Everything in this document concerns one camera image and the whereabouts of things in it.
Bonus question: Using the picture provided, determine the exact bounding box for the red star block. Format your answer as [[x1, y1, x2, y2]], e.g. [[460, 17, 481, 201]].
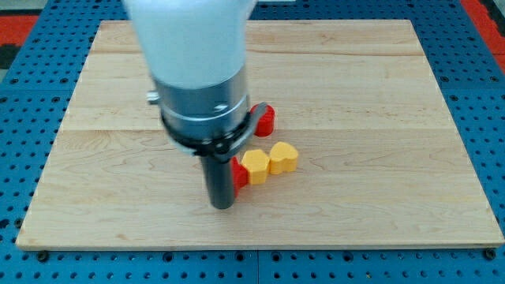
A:
[[231, 157, 249, 197]]

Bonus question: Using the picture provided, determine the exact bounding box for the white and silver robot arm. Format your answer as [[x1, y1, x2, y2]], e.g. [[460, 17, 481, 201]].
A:
[[123, 0, 256, 159]]

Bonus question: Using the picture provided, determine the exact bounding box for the yellow hexagon block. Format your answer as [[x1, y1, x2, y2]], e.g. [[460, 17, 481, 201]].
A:
[[241, 149, 270, 185]]

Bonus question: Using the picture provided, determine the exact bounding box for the red round block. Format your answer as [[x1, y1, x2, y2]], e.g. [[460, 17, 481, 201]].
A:
[[254, 104, 275, 137]]

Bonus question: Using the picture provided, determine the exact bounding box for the yellow heart block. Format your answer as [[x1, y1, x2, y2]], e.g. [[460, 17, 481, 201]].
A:
[[269, 141, 299, 174]]

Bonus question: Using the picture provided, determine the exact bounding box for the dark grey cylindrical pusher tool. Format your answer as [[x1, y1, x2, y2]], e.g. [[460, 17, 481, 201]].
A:
[[200, 157, 235, 210]]

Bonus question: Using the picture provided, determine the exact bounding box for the light wooden board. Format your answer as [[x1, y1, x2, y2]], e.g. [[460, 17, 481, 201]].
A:
[[16, 20, 504, 251]]

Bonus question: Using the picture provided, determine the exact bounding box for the black cable clamp on arm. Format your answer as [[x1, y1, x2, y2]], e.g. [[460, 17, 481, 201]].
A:
[[160, 102, 267, 163]]

